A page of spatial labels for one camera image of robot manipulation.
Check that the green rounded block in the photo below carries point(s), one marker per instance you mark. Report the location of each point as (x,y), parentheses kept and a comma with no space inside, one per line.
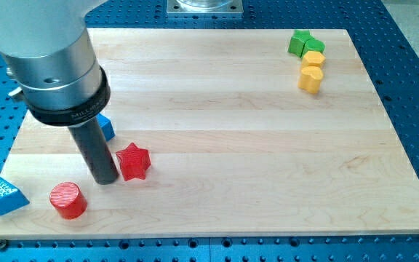
(313,45)

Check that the yellow heart block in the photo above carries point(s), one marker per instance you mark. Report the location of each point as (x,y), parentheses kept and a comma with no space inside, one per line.
(310,79)

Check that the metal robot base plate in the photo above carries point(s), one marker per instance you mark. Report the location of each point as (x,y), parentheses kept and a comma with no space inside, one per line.
(203,7)

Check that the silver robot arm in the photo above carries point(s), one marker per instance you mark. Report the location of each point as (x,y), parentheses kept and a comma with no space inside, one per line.
(47,48)

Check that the wooden board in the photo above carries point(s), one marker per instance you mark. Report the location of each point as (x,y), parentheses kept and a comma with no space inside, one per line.
(237,149)

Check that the blue cube block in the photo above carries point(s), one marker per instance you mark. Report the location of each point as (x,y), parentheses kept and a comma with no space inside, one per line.
(106,126)

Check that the red star block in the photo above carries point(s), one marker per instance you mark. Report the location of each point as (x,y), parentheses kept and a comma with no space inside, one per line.
(133,162)

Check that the green star block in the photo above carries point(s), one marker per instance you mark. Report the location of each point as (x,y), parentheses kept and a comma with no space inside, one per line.
(298,42)

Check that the yellow hexagon block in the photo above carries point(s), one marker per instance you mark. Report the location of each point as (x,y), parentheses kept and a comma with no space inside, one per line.
(313,58)

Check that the red cylinder block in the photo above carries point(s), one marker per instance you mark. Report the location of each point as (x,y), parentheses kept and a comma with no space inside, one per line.
(68,200)

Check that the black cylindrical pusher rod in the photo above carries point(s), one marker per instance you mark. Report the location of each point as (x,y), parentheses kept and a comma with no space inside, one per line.
(92,145)

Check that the blue triangle block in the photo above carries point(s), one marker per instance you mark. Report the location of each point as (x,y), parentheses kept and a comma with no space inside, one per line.
(11,197)

